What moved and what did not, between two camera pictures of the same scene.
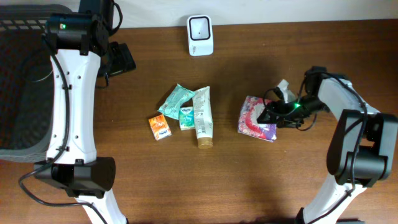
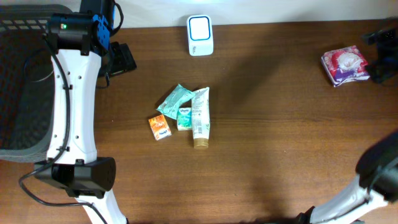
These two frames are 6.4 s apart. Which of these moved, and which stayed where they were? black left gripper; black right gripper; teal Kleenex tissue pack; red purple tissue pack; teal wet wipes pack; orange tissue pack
Moved: black right gripper; red purple tissue pack
Stayed: orange tissue pack; teal wet wipes pack; black left gripper; teal Kleenex tissue pack
